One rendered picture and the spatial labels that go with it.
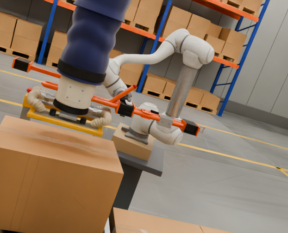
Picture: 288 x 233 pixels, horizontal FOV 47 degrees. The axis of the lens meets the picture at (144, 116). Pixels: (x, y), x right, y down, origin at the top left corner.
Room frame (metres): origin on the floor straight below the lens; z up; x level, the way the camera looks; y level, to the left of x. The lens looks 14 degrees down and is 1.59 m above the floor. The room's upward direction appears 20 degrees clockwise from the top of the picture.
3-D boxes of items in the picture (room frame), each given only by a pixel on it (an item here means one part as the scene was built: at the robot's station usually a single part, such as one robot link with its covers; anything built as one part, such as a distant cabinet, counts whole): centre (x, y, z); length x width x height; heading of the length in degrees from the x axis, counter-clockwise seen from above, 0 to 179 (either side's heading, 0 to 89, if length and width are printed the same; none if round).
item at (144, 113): (1.67, 0.18, 1.22); 0.93 x 0.30 x 0.04; 103
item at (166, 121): (1.62, -0.11, 1.21); 0.07 x 0.07 x 0.04; 13
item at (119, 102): (1.57, 0.10, 1.22); 0.10 x 0.08 x 0.06; 13
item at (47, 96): (1.51, 0.35, 1.15); 0.34 x 0.25 x 0.06; 103
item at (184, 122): (1.65, -0.24, 1.21); 0.08 x 0.07 x 0.05; 103
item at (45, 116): (1.42, 0.32, 1.11); 0.34 x 0.10 x 0.05; 103
